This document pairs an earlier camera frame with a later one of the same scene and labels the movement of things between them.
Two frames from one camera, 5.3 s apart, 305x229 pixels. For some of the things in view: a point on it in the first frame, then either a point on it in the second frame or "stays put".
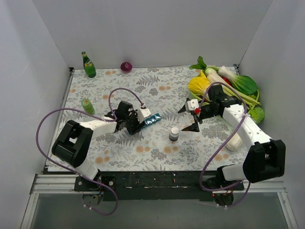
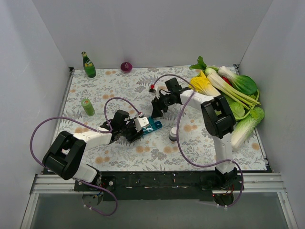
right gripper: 196,117 to 158,104
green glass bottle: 89,67 stays put
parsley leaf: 201,64 stays put
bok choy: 243,84 stays put
